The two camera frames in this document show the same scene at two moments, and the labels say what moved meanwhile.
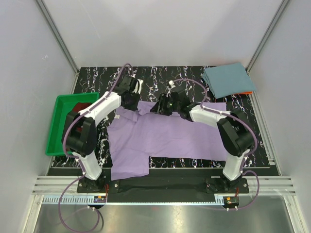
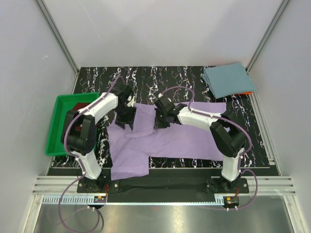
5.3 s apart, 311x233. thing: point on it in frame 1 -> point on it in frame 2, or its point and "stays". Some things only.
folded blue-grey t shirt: x=228 y=79 stays
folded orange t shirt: x=245 y=92 stays
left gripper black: x=133 y=107 -> x=129 y=120
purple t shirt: x=135 y=136 stays
